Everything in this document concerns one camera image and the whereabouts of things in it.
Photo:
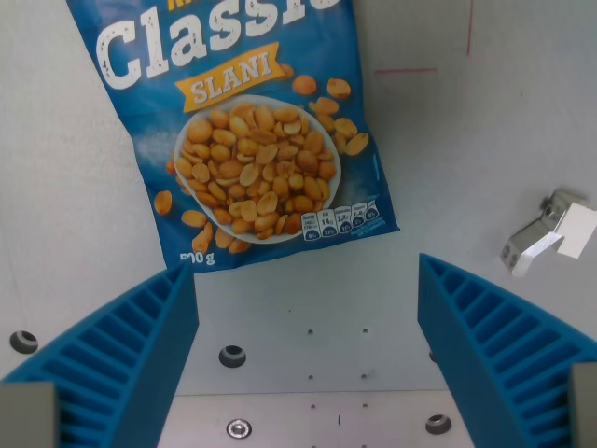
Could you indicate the blue salted peanuts bag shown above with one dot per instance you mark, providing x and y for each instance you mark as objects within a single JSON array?
[{"x": 242, "y": 130}]

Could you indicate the silver table screw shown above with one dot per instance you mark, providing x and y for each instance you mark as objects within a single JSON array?
[{"x": 239, "y": 428}]

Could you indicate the grey metal bracket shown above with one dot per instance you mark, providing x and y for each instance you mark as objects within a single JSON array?
[{"x": 536, "y": 228}]

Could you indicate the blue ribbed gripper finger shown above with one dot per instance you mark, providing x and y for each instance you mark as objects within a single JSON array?
[
  {"x": 494, "y": 345},
  {"x": 116, "y": 354}
]

